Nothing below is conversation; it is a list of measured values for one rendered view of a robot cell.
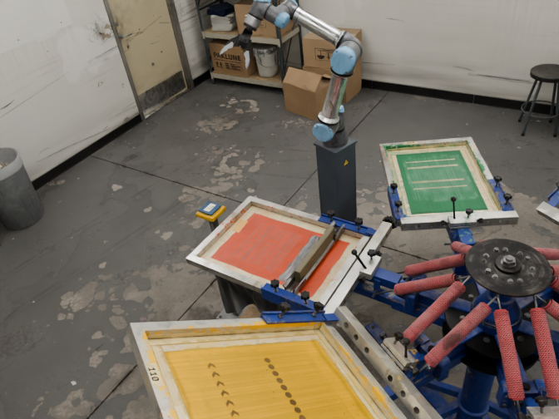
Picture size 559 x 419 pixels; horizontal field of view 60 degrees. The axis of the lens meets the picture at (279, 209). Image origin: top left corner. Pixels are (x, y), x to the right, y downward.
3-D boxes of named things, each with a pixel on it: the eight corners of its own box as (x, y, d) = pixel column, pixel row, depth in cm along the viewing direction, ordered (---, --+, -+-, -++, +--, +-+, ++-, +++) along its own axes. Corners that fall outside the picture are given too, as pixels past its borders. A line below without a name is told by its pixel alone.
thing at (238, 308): (225, 313, 278) (210, 261, 252) (229, 309, 280) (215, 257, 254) (294, 345, 256) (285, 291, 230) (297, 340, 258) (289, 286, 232)
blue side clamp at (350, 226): (318, 228, 264) (317, 218, 260) (323, 223, 267) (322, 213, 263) (369, 244, 250) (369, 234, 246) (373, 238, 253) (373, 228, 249)
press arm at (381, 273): (361, 278, 225) (361, 271, 222) (367, 270, 229) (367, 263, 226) (397, 291, 217) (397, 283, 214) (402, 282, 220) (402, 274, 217)
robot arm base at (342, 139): (334, 132, 292) (333, 117, 286) (353, 140, 282) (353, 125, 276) (317, 142, 285) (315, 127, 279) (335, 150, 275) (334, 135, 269)
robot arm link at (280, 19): (294, 10, 238) (276, -1, 239) (286, 17, 231) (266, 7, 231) (289, 24, 244) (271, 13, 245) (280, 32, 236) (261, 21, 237)
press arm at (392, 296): (250, 256, 265) (249, 248, 261) (256, 249, 268) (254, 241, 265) (487, 343, 206) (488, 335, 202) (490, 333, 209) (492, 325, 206)
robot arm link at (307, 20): (372, 39, 242) (289, -9, 245) (365, 46, 235) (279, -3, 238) (361, 58, 251) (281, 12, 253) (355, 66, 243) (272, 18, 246)
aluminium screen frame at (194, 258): (186, 263, 252) (185, 258, 250) (250, 200, 289) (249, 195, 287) (319, 317, 215) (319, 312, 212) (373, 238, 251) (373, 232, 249)
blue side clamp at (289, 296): (262, 298, 229) (260, 288, 225) (268, 291, 233) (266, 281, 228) (318, 321, 215) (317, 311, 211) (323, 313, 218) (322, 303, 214)
